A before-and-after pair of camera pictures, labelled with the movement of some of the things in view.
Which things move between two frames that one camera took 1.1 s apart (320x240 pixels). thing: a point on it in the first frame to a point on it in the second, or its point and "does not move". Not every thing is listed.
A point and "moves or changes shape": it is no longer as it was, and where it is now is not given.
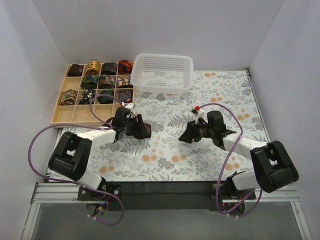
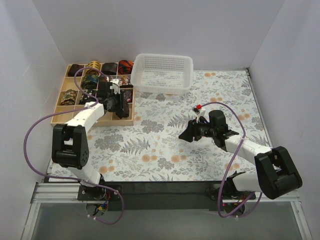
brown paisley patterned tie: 147,133 moves or changes shape
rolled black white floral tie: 87,96 does not move
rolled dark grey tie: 109,68 does not move
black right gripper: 195,131 does not move
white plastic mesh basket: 164,74 does not move
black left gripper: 138,125 to 120,105
